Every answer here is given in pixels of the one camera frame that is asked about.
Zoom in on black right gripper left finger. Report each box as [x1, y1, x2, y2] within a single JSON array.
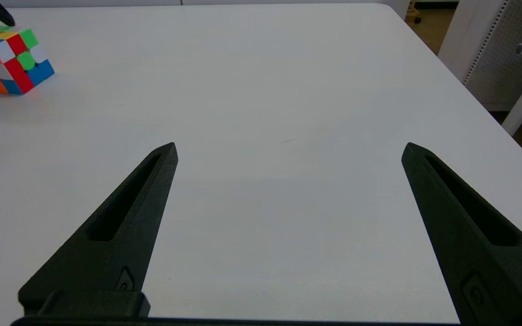
[[18, 142, 179, 317]]

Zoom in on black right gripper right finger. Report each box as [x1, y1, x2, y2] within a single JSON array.
[[401, 142, 522, 326]]

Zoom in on multicoloured rubiks cube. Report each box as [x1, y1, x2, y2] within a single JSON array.
[[0, 25, 55, 96]]

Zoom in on white perforated pegboard panel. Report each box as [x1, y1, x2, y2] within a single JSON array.
[[438, 0, 522, 111]]

